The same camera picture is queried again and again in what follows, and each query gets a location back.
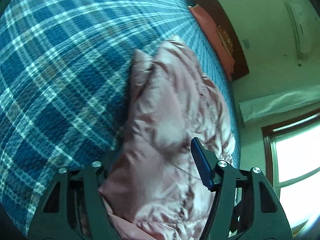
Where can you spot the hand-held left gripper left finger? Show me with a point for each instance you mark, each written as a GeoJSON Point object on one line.
{"type": "Point", "coordinates": [100, 175]}

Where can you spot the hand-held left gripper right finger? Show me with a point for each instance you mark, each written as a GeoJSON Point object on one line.
{"type": "Point", "coordinates": [200, 165]}

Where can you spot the pink puffer jacket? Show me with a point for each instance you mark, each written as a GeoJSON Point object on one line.
{"type": "Point", "coordinates": [162, 105]}

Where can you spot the wood-framed window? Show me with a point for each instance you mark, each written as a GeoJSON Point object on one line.
{"type": "Point", "coordinates": [295, 155]}

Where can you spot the pale green curtain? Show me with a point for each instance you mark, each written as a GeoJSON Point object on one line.
{"type": "Point", "coordinates": [275, 105]}

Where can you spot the bed with blue plaid sheet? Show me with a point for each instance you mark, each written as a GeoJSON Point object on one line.
{"type": "Point", "coordinates": [62, 67]}

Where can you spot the dark wooden headboard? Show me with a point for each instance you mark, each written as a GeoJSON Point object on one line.
{"type": "Point", "coordinates": [236, 48]}

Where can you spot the brown patterned cushion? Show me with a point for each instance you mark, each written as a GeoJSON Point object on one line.
{"type": "Point", "coordinates": [225, 39]}

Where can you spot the red pillow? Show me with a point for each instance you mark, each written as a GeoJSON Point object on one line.
{"type": "Point", "coordinates": [211, 27]}

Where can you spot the white wall outlet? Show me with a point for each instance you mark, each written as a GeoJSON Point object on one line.
{"type": "Point", "coordinates": [246, 43]}

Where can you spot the white wall air conditioner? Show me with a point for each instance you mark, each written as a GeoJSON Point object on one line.
{"type": "Point", "coordinates": [297, 25]}

